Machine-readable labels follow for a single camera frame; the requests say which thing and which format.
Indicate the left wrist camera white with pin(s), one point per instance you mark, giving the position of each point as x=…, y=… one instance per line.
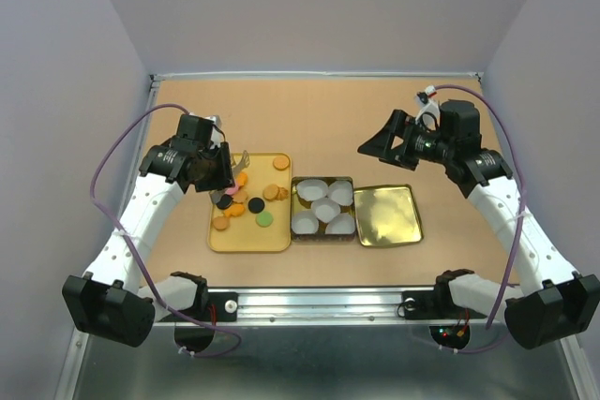
x=217, y=137

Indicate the black round cookie right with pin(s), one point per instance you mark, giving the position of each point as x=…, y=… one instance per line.
x=256, y=205

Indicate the metal tongs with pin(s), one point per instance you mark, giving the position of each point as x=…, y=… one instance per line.
x=237, y=167

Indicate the white paper cup bottom left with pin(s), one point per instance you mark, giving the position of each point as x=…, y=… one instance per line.
x=305, y=223

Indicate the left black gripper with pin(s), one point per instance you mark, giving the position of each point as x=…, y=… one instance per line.
x=224, y=178

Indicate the white paper cup top left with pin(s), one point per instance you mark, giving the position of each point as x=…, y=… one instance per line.
x=312, y=189

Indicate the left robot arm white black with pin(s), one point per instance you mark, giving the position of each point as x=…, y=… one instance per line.
x=115, y=298

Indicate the tan cookie bottom left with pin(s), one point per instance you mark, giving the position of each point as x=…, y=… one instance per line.
x=220, y=223

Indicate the square cookie tin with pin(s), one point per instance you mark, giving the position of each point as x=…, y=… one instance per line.
x=302, y=205

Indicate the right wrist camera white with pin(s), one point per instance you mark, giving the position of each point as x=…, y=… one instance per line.
x=429, y=109

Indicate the white paper cup bottom right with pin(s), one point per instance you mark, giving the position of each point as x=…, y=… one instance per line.
x=342, y=224

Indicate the black round cookie left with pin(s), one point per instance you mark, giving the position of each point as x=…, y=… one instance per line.
x=225, y=202

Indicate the pink round cookie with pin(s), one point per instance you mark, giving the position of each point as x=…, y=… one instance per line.
x=232, y=191

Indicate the aluminium rail frame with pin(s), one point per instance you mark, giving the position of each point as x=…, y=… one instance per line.
x=319, y=306

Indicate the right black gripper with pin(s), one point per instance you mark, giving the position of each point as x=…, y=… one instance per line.
x=380, y=144

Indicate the round tan cookie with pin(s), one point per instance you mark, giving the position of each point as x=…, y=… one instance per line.
x=281, y=162
x=271, y=192

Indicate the white paper cup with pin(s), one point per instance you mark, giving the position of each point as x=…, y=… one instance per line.
x=312, y=189
x=305, y=223
x=342, y=224
x=341, y=192
x=325, y=209

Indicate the gold tin lid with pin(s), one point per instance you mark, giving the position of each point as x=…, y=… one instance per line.
x=387, y=216

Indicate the gold rectangular tray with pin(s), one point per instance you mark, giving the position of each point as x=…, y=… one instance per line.
x=254, y=215

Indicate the green round cookie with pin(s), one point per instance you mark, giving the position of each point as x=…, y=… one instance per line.
x=264, y=219

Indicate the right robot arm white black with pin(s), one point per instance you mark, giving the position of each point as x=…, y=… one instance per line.
x=553, y=300

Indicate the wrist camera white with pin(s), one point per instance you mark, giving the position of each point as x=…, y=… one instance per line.
x=217, y=137
x=429, y=109

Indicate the white paper cup top right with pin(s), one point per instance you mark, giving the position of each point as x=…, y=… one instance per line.
x=341, y=192

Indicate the black round cookie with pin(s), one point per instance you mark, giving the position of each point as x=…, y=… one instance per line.
x=225, y=202
x=256, y=205

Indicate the orange flower cookie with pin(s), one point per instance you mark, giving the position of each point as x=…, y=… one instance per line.
x=241, y=179

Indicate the orange fish cookie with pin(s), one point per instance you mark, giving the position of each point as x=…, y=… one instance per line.
x=235, y=210

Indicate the white paper cup centre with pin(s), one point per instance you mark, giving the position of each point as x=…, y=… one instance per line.
x=325, y=209

